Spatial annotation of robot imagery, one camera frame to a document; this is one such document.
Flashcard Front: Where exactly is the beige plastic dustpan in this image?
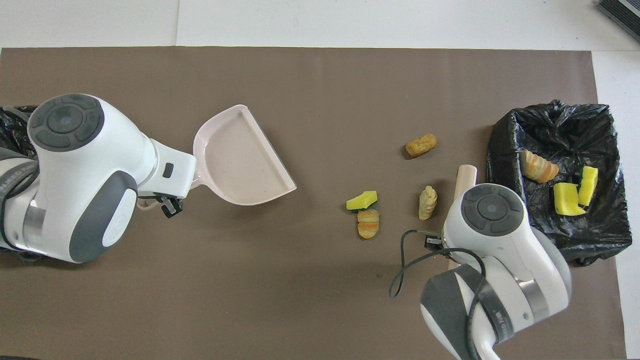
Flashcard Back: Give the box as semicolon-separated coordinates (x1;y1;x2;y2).
136;104;298;210

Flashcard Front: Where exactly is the brown textured bread roll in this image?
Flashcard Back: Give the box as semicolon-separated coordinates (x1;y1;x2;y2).
405;133;438;159

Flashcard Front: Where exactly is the green and yellow sponge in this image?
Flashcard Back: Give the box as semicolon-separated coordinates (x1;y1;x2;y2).
346;190;379;213

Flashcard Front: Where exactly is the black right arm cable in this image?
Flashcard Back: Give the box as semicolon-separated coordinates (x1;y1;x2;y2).
389;229;496;360

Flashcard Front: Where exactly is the orange striped croissant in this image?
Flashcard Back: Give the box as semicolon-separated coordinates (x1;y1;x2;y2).
357;210;380;240

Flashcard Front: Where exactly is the small pale beige bread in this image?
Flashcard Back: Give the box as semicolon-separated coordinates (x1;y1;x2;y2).
418;185;438;221

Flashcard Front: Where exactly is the large beige croissant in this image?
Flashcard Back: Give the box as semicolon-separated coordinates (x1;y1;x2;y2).
520;150;560;184

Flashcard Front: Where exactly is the brown table mat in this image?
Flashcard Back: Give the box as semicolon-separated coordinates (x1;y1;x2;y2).
0;46;628;360

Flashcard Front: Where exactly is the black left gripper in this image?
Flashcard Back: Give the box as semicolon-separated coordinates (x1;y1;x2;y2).
154;193;184;219

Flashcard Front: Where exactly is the beige hand brush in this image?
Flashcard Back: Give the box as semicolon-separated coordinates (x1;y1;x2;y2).
446;165;478;271

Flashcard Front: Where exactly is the open black bag-lined bin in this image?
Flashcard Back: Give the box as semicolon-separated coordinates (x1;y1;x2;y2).
486;99;633;267

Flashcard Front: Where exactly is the crumpled black trash bag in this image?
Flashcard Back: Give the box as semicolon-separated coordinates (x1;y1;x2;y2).
0;105;41;264

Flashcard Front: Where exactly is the dark ribbed device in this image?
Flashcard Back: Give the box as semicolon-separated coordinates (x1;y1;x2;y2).
597;0;640;43

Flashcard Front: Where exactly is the notched yellow sponge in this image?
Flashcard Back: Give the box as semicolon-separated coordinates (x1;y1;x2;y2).
552;182;587;217

